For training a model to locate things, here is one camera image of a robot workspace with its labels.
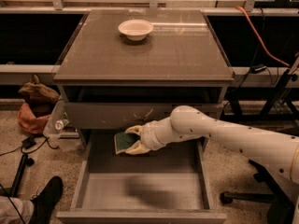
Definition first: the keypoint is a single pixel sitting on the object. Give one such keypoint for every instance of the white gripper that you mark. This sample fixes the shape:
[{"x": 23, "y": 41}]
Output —
[{"x": 149, "y": 136}]

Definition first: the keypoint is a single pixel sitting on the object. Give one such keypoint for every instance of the green and yellow sponge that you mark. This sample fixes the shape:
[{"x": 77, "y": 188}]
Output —
[{"x": 123, "y": 141}]

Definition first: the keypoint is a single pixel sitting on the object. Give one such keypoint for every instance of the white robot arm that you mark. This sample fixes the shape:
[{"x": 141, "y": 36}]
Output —
[{"x": 277, "y": 152}]

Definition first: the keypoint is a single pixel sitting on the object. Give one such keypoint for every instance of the open grey bottom drawer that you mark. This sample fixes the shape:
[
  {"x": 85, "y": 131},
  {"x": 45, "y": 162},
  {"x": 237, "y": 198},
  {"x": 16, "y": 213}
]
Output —
[{"x": 168, "y": 186}]

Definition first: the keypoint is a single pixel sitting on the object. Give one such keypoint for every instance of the grey drawer cabinet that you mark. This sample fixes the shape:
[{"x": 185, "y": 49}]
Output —
[{"x": 111, "y": 83}]

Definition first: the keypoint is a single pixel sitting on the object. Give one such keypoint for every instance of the clear plastic bin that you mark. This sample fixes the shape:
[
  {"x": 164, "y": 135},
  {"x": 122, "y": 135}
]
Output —
[{"x": 60, "y": 131}]

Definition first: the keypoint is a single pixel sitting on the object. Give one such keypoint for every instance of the brown and orange cloth bag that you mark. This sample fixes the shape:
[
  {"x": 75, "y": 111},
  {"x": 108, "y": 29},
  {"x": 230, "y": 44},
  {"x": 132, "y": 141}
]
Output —
[{"x": 39, "y": 101}]

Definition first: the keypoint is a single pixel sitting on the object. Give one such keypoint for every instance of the white paper bowl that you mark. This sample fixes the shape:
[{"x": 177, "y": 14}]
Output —
[{"x": 136, "y": 30}]

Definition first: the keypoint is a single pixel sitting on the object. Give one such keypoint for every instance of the black tripod leg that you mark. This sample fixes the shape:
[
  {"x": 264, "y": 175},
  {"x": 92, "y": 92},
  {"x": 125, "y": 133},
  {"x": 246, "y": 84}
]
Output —
[{"x": 26, "y": 161}]

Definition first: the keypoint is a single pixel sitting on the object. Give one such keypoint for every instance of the black shoe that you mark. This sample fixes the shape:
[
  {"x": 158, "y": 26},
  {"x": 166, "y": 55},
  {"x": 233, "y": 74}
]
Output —
[{"x": 45, "y": 202}]

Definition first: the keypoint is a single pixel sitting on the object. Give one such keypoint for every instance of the grey trouser leg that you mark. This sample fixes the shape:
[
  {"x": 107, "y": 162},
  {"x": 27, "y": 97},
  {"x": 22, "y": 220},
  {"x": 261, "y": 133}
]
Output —
[{"x": 15, "y": 211}]

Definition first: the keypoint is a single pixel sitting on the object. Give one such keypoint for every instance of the black power adapter with cable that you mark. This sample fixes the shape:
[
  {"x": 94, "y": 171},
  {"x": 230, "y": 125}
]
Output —
[{"x": 28, "y": 146}]

